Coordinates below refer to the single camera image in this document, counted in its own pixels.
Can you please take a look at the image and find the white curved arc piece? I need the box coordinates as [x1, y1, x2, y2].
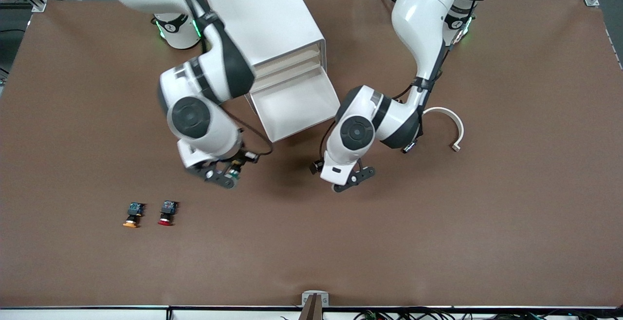
[422, 107, 465, 153]

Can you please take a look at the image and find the black camera cable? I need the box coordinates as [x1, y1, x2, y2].
[319, 119, 336, 165]
[221, 106, 274, 158]

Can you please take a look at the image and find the red push button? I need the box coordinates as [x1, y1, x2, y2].
[157, 200, 179, 226]

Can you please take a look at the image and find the black right camera cable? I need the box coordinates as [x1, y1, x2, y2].
[221, 106, 274, 158]

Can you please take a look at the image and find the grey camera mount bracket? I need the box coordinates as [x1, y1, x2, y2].
[301, 290, 330, 307]

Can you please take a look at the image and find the black left camera cable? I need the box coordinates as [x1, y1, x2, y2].
[319, 119, 336, 165]

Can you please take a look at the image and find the yellow push button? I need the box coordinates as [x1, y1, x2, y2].
[122, 202, 146, 228]

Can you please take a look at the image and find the black camera bracket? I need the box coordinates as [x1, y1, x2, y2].
[332, 166, 376, 194]
[187, 161, 240, 190]

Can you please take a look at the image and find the brown table mat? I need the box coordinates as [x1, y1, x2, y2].
[0, 0, 623, 308]

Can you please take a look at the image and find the white table edge rail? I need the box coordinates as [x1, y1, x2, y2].
[0, 305, 623, 320]

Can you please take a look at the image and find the black right camera bracket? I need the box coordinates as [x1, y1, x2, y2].
[187, 161, 240, 190]

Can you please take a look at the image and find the black cable bundle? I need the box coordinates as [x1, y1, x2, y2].
[350, 309, 623, 320]

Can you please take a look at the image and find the black left camera bracket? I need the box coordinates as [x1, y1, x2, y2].
[332, 166, 376, 194]

